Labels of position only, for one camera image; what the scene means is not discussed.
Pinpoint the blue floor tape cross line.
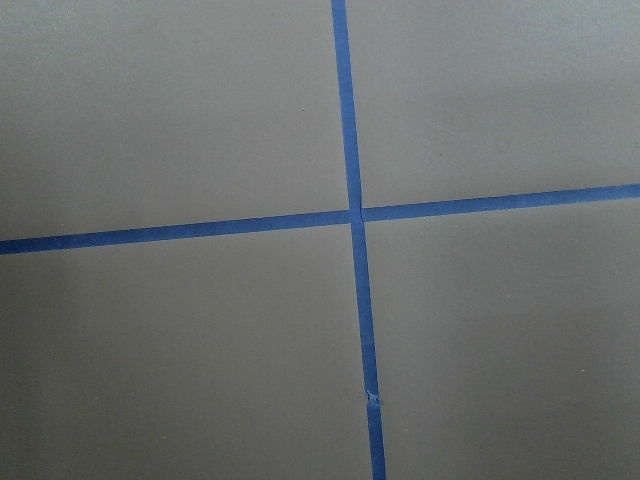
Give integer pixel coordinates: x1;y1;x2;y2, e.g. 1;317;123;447
1;184;639;255

